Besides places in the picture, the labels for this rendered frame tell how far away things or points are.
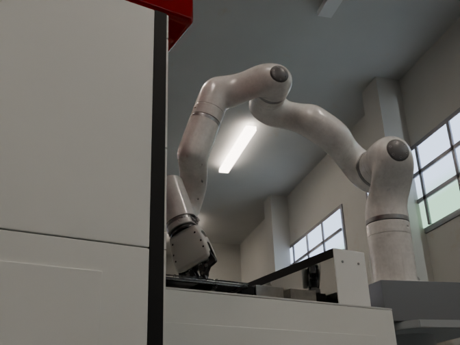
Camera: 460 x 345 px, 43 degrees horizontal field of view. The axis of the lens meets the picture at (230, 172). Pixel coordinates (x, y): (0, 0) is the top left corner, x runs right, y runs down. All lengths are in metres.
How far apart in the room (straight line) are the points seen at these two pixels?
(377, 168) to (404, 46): 4.14
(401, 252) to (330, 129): 0.39
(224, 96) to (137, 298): 1.00
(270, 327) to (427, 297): 0.56
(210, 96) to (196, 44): 3.75
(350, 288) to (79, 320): 0.75
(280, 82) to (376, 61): 4.25
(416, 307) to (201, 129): 0.72
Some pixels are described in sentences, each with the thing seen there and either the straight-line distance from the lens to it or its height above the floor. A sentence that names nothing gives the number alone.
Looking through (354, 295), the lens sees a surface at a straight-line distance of 1.36.
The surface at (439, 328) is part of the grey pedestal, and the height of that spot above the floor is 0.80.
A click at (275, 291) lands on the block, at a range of 1.45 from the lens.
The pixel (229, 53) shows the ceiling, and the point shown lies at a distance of 5.54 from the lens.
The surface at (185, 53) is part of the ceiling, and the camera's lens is 5.52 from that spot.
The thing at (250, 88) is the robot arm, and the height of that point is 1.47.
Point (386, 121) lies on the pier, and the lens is 5.89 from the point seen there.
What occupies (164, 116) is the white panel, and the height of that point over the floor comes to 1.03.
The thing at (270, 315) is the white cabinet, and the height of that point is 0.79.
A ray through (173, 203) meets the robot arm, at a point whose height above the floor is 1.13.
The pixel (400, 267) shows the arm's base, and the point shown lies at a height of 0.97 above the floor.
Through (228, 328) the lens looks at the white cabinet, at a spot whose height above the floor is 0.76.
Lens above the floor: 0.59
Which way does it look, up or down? 24 degrees up
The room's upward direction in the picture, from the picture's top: 2 degrees counter-clockwise
